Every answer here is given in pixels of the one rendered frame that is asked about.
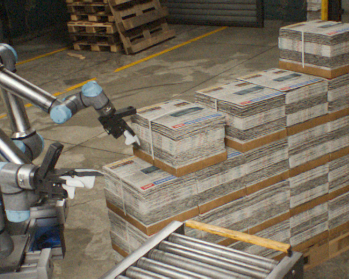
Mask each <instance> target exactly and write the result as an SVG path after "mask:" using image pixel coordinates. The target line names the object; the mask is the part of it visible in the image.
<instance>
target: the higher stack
mask: <svg viewBox="0 0 349 279"><path fill-rule="evenodd" d="M279 32H280V36H279V37H280V38H278V39H279V42H278V43H279V44H278V46H279V49H280V50H279V51H280V52H279V56H280V58H279V60H283V61H286V62H290V63H296V64H299V65H303V67H304V65H306V66H312V67H318V68H321V69H325V70H334V69H336V68H339V67H343V66H347V65H349V23H341V22H338V23H337V22H332V21H327V20H311V21H307V22H302V23H297V24H291V25H290V26H286V27H282V28H280V30H279ZM281 70H285V71H290V72H293V73H298V74H303V75H306V76H310V77H314V78H319V79H321V80H325V81H327V82H328V88H327V89H328V92H327V102H328V105H327V113H329V114H331V113H333V112H335V111H338V110H342V109H345V108H349V73H347V74H342V75H340V76H338V77H335V78H325V77H319V76H317V75H313V74H307V73H302V72H298V71H292V70H286V69H284V68H283V69H281ZM327 126H328V127H327V128H328V130H327V131H328V132H327V141H328V142H329V152H328V154H330V159H331V154H332V153H335V152H337V151H340V150H342V149H344V148H347V147H349V115H346V116H343V117H340V118H338V119H334V120H333V121H328V122H327ZM327 163H328V164H329V167H328V168H329V169H328V171H329V172H328V193H330V192H333V191H335V190H337V189H340V188H343V187H346V185H348V184H349V154H348V155H344V156H342V157H341V158H338V159H335V160H333V161H331V162H330V161H328V162H327ZM327 210H328V217H329V218H328V226H327V227H328V230H329V231H330V230H331V229H333V228H335V227H337V226H339V225H341V224H343V223H344V222H347V221H349V191H348V192H346V193H344V194H342V195H340V196H337V197H335V198H333V199H330V200H329V201H327ZM326 239H327V241H328V259H330V258H332V257H334V256H336V255H339V254H340V253H342V252H343V251H346V250H348V249H349V227H348V228H346V229H344V230H343V231H340V232H338V233H336V234H334V235H332V236H329V237H328V238H326Z"/></svg>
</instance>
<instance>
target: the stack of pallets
mask: <svg viewBox="0 0 349 279"><path fill-rule="evenodd" d="M107 1H108V0H66V1H65V2H66V5H67V7H68V12H70V15H71V19H72V20H71V22H68V23H67V25H68V28H69V35H70V42H72V43H73V45H74V50H75V51H81V50H84V49H86V48H89V47H91V52H100V51H103V50H106V49H108V48H111V52H113V53H117V52H120V51H123V50H124V49H123V47H121V44H122V42H121V40H120V37H119V36H120V33H118V31H117V29H116V26H115V23H116V22H115V21H114V20H113V13H112V11H110V9H109V6H108V4H107ZM149 1H152V0H144V1H141V2H139V4H143V3H144V2H149ZM79 6H83V7H80V8H79ZM132 6H133V5H128V6H124V7H122V8H119V11H121V10H122V9H126V8H130V7H132ZM153 10H155V7H152V8H149V9H145V10H144V11H143V13H147V12H150V11H153ZM81 15H87V16H83V17H82V16H81ZM134 16H136V13H134V14H131V15H128V16H124V17H122V20H127V19H129V18H131V17H134ZM79 26H83V27H79ZM139 28H141V26H138V27H135V28H131V29H129V30H127V33H129V32H130V31H134V30H136V29H139ZM157 32H159V28H158V29H156V30H152V31H150V35H151V34H155V33H157ZM81 35H82V37H81ZM140 38H141V36H138V37H135V38H132V39H131V42H134V41H137V40H140Z"/></svg>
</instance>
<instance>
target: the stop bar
mask: <svg viewBox="0 0 349 279"><path fill-rule="evenodd" d="M185 225H186V227H190V228H194V229H198V230H202V231H205V232H208V233H212V234H217V235H222V236H225V237H229V238H231V239H236V240H239V241H244V242H248V243H252V244H256V245H259V246H263V247H266V248H271V249H275V250H279V251H283V252H285V253H289V252H290V251H291V249H292V247H291V245H290V244H285V243H282V242H277V241H273V240H269V239H265V238H262V237H257V236H254V235H249V234H245V233H241V232H237V231H234V230H230V229H226V228H222V227H217V226H212V225H209V224H204V223H202V222H199V221H194V220H189V219H188V220H187V221H186V222H185Z"/></svg>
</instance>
